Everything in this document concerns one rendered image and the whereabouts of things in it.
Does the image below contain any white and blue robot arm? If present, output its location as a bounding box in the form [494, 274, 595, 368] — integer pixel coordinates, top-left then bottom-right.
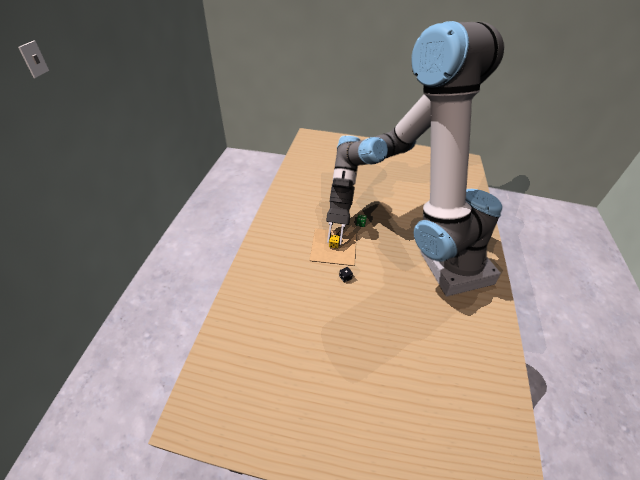
[334, 21, 504, 276]

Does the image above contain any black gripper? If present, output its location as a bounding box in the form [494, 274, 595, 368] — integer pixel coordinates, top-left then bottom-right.
[326, 169, 357, 245]

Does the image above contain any black die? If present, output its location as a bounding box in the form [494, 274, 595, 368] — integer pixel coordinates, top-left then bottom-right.
[339, 267, 353, 282]

